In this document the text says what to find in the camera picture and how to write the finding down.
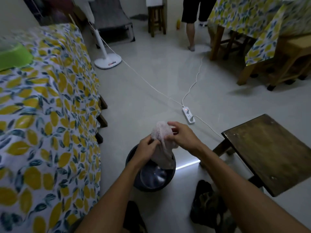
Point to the person's left forearm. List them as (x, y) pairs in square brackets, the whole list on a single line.
[(110, 200)]

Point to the person's right hand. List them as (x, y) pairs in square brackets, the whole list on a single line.
[(185, 138)]

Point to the person's left fingers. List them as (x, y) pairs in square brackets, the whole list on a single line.
[(151, 140)]

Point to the wooden table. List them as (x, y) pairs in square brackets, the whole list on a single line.
[(226, 43)]

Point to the person's left shoe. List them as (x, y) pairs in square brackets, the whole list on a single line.
[(134, 217)]

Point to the white standing fan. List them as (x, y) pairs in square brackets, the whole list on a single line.
[(105, 46)]

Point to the light wooden stool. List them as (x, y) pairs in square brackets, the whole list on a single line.
[(291, 60)]

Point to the lemon print tablecloth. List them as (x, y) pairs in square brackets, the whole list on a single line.
[(262, 24), (46, 133)]

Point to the dark round water basin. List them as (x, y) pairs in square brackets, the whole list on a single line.
[(151, 177)]

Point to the pink wet cloth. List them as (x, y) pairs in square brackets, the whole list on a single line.
[(163, 145)]

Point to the person's right thumb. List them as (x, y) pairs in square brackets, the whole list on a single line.
[(175, 134)]

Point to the person's left hand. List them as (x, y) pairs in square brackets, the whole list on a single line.
[(143, 149)]

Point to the wooden table legs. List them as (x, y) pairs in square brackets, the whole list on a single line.
[(102, 118)]

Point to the green plastic basin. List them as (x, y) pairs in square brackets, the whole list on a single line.
[(13, 55)]

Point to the grey folding chair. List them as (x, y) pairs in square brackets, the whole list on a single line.
[(113, 18)]

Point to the white power strip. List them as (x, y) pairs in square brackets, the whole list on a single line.
[(188, 114)]

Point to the dark wooden stool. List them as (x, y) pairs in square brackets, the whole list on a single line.
[(269, 152)]

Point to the person's right forearm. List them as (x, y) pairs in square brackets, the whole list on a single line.
[(245, 191)]

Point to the person's right shoe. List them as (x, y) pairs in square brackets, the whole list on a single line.
[(210, 207)]

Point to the person's shoe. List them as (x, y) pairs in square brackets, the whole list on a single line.
[(210, 207), (134, 217)]

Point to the tall wooden stool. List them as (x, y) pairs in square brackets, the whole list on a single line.
[(157, 18)]

